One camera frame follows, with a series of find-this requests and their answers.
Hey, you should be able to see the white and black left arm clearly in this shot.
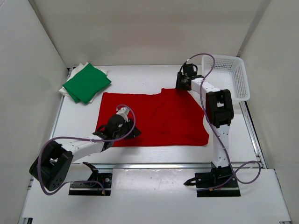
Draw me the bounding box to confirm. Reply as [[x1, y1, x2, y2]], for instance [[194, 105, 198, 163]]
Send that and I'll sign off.
[[29, 105, 141, 196]]

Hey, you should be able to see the green t shirt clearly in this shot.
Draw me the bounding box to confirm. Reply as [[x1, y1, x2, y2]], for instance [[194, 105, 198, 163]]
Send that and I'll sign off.
[[62, 63, 112, 105]]

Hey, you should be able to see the aluminium table edge rail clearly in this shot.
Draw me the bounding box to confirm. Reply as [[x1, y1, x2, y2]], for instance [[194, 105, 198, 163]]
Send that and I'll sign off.
[[70, 162, 261, 170]]

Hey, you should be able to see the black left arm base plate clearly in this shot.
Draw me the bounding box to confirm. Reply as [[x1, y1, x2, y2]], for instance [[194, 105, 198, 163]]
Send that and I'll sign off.
[[65, 162, 113, 196]]

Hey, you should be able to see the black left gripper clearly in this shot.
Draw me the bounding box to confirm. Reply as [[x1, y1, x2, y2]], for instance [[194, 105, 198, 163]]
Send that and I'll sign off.
[[113, 118, 142, 140]]

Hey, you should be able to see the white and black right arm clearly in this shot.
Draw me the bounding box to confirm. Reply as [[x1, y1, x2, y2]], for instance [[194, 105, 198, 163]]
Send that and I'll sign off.
[[176, 63, 234, 187]]

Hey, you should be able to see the white plastic basket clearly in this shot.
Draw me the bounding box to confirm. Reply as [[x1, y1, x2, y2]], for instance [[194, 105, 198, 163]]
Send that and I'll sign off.
[[201, 55, 250, 104]]

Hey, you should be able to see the red t shirt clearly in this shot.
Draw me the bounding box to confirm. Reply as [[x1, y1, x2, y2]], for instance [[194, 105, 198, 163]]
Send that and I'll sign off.
[[96, 88, 209, 147]]

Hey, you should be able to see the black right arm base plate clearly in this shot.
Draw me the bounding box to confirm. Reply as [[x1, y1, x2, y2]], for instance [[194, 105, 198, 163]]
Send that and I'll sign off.
[[184, 172, 241, 197]]

